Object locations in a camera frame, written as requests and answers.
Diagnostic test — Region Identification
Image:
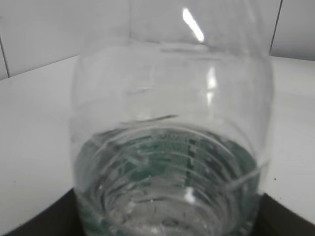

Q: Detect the clear cestbon water bottle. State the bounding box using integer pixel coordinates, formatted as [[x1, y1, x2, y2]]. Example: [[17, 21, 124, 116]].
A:
[[69, 0, 274, 236]]

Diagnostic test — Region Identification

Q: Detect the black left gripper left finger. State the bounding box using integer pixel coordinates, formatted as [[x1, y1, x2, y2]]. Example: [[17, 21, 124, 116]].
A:
[[0, 188, 87, 236]]

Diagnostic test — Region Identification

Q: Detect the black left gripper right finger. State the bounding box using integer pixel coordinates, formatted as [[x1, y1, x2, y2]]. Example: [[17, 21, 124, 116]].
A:
[[251, 194, 315, 236]]

